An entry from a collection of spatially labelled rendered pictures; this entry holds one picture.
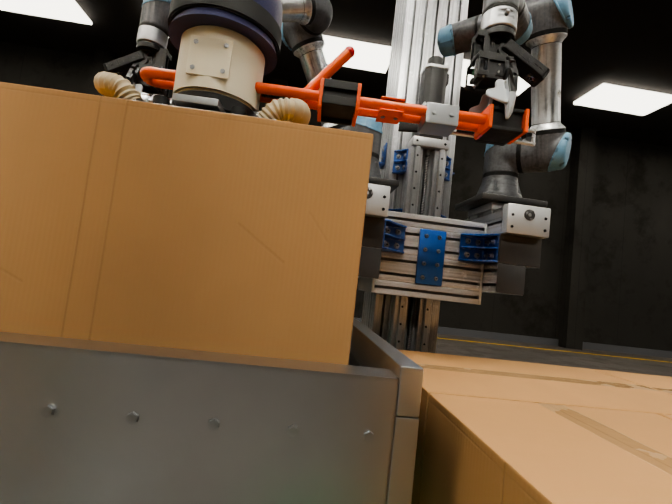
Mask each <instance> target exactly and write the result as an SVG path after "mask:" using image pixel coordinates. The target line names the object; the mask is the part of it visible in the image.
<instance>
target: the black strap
mask: <svg viewBox="0 0 672 504"><path fill-rule="evenodd" d="M193 7H210V8H217V9H221V10H225V11H227V12H230V13H233V14H235V15H237V16H240V17H242V18H244V19H246V20H248V21H250V22H251V23H253V24H254V25H256V26H257V27H258V28H260V29H261V30H262V31H263V32H265V33H266V34H267V35H268V36H269V37H270V39H271V40H272V42H273V44H274V47H275V51H276V55H277V60H278V59H279V55H280V49H281V41H282V34H281V30H280V27H279V25H278V23H277V22H276V20H275V19H274V18H273V17H272V15H271V14H270V13H269V12H268V11H267V10H266V9H264V8H263V7H262V6H261V5H260V4H258V3H257V2H255V1H254V0H171V3H170V10H169V16H168V27H169V25H170V24H171V22H172V21H173V19H174V17H175V16H177V15H178V14H179V13H181V12H183V11H184V10H186V9H189V8H193Z"/></svg>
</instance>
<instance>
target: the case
mask: <svg viewBox="0 0 672 504"><path fill-rule="evenodd" d="M373 138H374V136H373V134H370V133H363V132H356V131H349V130H342V129H335V128H327V127H320V126H313V125H306V124H299V123H292V122H285V121H277V120H270V119H263V118H256V117H249V116H242V115H234V114H227V113H220V112H213V111H206V110H199V109H192V108H184V107H177V106H170V105H163V104H156V103H149V102H141V101H134V100H127V99H120V98H113V97H106V96H99V95H91V94H84V93H77V92H70V91H63V90H56V89H49V88H41V87H34V86H27V85H20V84H13V83H6V82H0V332H10V333H20V334H31V335H41V336H51V337H62V338H72V339H83V340H93V341H103V342H114V343H124V344H135V345H145V346H156V347H166V348H176V349H187V350H197V351H208V352H218V353H228V354H239V355H249V356H260V357H270V358H280V359H291V360H301V361H312V362H322V363H333V364H343V365H349V356H350V347H351V338H352V328H353V319H354V310H355V301H356V292H357V283H358V274H359V265H360V256H361V247H362V238H363V229H364V219H365V210H366V201H367V192H368V183H369V174H370V165H371V156H372V147H373Z"/></svg>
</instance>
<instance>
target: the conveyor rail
mask: <svg viewBox="0 0 672 504"><path fill-rule="evenodd" d="M398 387H399V378H398V377H397V376H396V375H395V374H394V373H393V372H392V371H391V370H390V369H385V368H374V367H364V366H353V365H343V364H333V363H322V362H312V361H301V360H291V359H280V358H270V357H260V356H249V355H239V354H228V353H218V352H208V351H197V350H187V349H176V348H166V347H156V346H145V345H135V344H124V343H114V342H103V341H93V340H83V339H72V338H62V337H51V336H41V335H31V334H20V333H10V332H0V504H387V497H388V487H389V477H390V467H391V457H392V447H393V437H394V427H395V417H396V407H397V397H398Z"/></svg>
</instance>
